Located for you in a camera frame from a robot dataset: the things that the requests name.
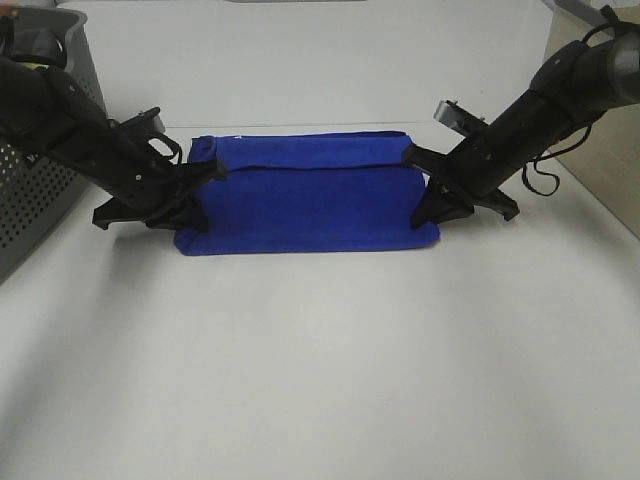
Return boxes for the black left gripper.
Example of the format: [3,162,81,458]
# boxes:
[91,124,228,233]

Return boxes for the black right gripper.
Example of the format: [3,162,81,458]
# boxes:
[402,124,519,229]

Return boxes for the blue microfiber towel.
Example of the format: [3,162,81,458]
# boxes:
[174,131,440,256]

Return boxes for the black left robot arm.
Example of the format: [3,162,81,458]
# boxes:
[1,59,227,232]

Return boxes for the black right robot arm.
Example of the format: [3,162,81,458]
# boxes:
[402,6,639,229]

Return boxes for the grey perforated plastic basket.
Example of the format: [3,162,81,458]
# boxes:
[1,5,105,280]

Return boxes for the beige storage box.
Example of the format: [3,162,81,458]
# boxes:
[545,1,639,229]

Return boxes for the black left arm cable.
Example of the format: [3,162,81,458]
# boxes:
[144,135,184,166]

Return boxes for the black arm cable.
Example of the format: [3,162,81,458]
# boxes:
[144,135,184,166]
[519,4,626,197]

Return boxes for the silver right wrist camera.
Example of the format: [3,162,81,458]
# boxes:
[433,100,488,137]

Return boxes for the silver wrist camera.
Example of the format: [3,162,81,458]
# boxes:
[131,106,165,135]
[433,100,488,137]

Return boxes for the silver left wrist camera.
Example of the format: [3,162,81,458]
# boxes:
[131,106,165,135]

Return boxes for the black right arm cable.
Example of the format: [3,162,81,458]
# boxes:
[519,4,626,197]

